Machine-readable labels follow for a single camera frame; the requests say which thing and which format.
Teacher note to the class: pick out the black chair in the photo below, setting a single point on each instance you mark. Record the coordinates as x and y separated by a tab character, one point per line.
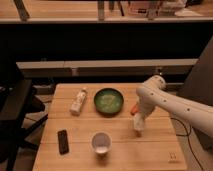
16	100

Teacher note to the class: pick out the black remote control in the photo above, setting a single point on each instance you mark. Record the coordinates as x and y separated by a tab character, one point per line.
63	142

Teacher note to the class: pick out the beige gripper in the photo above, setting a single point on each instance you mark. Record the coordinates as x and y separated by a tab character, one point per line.
139	118

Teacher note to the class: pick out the white plastic bottle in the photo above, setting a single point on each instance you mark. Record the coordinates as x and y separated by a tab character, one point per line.
77	104

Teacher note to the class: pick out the orange carrot toy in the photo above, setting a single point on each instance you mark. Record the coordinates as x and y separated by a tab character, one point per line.
134	110

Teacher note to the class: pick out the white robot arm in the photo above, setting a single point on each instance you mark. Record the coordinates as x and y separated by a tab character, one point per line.
151	94

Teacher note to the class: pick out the green ceramic bowl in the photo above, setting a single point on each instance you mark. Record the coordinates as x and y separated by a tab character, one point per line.
108	101

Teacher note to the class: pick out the white paper cup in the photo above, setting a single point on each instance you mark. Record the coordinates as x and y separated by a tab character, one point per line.
101	143

